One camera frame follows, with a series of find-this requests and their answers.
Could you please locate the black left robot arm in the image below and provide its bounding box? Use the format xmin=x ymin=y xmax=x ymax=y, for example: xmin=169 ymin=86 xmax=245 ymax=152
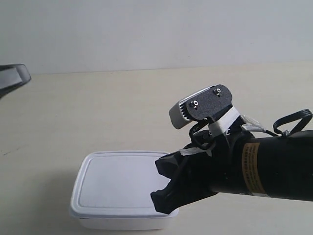
xmin=0 ymin=64 xmax=31 ymax=98

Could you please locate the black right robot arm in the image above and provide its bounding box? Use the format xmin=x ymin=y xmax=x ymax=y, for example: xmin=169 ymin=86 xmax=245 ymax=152
xmin=151 ymin=130 xmax=313 ymax=214

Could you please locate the white lidded plastic container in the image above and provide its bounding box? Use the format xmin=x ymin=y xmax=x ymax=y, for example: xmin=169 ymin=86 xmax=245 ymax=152
xmin=69 ymin=150 xmax=179 ymax=231

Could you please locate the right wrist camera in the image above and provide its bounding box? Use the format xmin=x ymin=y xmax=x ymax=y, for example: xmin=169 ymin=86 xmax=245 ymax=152
xmin=169 ymin=84 xmax=246 ymax=137

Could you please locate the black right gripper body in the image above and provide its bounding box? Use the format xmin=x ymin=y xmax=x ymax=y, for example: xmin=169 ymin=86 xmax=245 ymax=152
xmin=171 ymin=122 xmax=243 ymax=205

